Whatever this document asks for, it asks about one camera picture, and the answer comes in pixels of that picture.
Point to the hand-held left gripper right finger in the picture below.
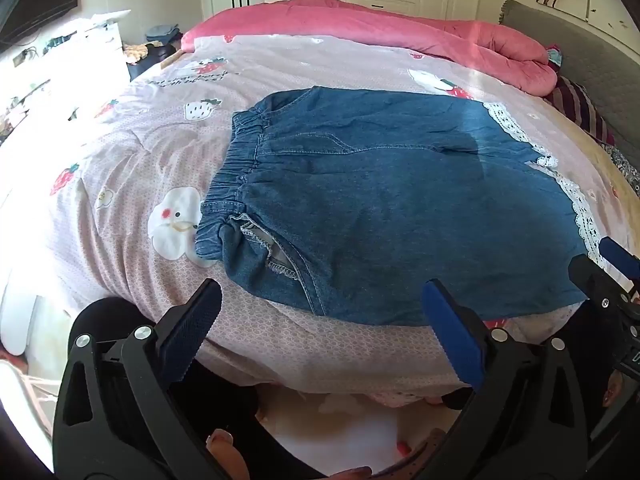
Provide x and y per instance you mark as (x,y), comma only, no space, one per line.
(452,330)

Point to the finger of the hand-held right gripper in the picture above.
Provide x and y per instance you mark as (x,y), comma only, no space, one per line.
(600,282)
(622,260)

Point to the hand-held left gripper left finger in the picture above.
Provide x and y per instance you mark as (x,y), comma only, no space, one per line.
(192,330)

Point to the blue denim pants lace trim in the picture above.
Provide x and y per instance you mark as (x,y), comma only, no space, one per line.
(375,200)

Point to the blue white patterned cloth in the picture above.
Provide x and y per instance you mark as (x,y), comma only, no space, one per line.
(625,165)

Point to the brown dotted slipper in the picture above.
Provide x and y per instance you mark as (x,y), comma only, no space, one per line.
(430,452)

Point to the person's left foot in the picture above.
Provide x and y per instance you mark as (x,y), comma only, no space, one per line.
(225,452)

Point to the person's foot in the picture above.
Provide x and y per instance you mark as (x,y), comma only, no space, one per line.
(350,474)
(225,452)

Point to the dark striped pillow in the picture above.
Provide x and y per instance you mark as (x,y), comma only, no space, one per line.
(580,105)

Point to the pink strawberry printed bed sheet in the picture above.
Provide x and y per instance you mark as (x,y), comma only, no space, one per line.
(150,160)

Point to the person's right foot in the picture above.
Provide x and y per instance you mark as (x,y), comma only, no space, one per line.
(350,474)

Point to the grey padded headboard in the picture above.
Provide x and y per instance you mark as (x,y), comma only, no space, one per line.
(590,60)

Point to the small teal cloth item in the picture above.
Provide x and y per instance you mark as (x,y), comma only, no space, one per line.
(554,57)

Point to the pile of clothes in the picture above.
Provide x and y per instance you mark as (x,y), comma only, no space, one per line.
(160,35)

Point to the white dresser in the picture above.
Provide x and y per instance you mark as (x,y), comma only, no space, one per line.
(100,45)

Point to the pink quilt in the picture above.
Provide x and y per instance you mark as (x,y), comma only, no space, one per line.
(375,25)

